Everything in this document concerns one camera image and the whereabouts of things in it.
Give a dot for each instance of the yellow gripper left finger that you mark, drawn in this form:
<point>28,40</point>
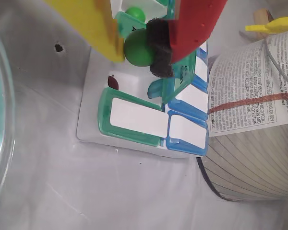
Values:
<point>91,21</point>

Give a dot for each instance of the red gripper right finger foam pad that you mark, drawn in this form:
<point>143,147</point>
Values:
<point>194,24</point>

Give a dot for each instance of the green ball pill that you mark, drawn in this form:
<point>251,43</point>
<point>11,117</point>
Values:
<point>134,12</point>
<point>136,50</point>

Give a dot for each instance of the red ball pill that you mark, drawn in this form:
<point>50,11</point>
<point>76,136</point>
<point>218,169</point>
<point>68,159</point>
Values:
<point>112,82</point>

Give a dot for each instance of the weekly pill organizer box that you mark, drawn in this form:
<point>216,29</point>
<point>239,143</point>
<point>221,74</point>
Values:
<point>134,119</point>

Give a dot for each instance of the wooden stick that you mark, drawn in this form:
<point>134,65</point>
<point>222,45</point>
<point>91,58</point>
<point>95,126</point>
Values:
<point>261,15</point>

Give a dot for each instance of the yellow flat object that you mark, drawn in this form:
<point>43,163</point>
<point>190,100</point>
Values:
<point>280,24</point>

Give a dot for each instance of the clear glass bowl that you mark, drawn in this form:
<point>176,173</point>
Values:
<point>0,119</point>

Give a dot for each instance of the can with printed label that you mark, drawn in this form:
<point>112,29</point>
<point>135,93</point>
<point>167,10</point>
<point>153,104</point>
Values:
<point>254,155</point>

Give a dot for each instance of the white tablecloth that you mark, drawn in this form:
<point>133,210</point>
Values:
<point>86,191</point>

